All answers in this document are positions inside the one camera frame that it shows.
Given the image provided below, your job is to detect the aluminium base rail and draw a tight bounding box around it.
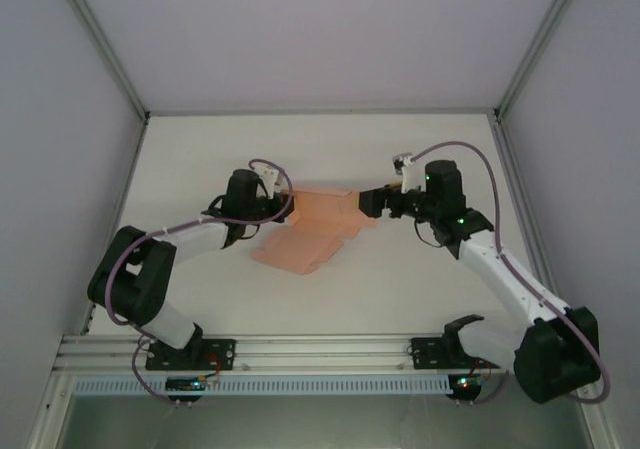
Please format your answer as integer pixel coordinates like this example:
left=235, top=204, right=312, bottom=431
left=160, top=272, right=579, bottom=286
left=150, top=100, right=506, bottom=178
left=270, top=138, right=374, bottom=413
left=54, top=333, right=516, bottom=370

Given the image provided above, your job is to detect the aluminium frame post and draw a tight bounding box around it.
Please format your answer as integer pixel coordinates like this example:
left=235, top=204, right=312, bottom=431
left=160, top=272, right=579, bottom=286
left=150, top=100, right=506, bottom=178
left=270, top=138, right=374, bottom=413
left=493, top=0, right=589, bottom=123
left=49, top=0, right=151, bottom=121
left=24, top=371, right=76, bottom=449
left=574, top=398, right=626, bottom=449

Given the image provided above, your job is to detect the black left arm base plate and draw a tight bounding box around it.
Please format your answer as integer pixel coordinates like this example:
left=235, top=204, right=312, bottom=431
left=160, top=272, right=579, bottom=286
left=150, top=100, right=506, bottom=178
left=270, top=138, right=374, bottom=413
left=145, top=337, right=237, bottom=371

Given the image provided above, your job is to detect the aluminium table edge rail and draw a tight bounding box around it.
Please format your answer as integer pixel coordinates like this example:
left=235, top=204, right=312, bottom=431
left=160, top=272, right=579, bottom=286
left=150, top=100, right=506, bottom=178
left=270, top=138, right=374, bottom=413
left=489, top=111, right=571, bottom=315

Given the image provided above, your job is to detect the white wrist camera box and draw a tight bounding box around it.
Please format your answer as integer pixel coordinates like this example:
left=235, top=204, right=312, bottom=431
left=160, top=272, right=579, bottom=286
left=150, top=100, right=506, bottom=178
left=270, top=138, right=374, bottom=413
left=252, top=164, right=282, bottom=200
left=391, top=152, right=425, bottom=194

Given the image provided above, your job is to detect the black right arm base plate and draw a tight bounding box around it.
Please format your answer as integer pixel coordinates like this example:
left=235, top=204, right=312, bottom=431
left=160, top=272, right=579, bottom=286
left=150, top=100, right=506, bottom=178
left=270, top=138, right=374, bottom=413
left=409, top=336, right=501, bottom=370

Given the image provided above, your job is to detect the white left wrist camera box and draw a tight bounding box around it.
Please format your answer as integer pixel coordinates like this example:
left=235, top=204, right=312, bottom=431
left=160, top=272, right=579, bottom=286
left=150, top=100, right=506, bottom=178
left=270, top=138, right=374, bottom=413
left=252, top=164, right=282, bottom=200

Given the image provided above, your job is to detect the pink-brown cardboard box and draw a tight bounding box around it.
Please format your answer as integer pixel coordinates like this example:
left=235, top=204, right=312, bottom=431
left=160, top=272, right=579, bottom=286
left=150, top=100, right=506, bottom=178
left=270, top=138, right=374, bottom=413
left=251, top=187, right=380, bottom=276

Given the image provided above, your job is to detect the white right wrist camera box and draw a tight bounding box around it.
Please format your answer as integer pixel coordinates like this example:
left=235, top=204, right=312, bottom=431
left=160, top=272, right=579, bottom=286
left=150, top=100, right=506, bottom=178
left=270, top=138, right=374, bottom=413
left=391, top=152, right=425, bottom=194

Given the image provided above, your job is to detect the grey slotted cable duct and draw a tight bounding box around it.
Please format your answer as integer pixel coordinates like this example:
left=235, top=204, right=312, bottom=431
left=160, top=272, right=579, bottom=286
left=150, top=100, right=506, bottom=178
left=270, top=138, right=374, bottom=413
left=72, top=374, right=451, bottom=396

